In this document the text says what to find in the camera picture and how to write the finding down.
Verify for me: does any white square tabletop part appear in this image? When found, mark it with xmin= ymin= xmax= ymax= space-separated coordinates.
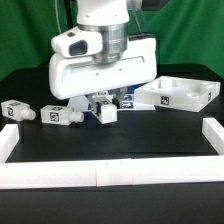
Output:
xmin=134 ymin=76 xmax=221 ymax=112

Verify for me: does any black camera pole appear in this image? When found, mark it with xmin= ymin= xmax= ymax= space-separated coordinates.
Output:
xmin=63 ymin=0 xmax=77 ymax=30

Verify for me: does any white U-shaped fence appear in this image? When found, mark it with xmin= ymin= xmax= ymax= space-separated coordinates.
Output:
xmin=0 ymin=118 xmax=224 ymax=189

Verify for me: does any white sheet with blue tags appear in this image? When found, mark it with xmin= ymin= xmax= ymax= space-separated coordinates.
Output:
xmin=68 ymin=93 xmax=156 ymax=113

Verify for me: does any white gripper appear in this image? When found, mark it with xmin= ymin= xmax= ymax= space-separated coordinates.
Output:
xmin=49 ymin=27 xmax=157 ymax=119

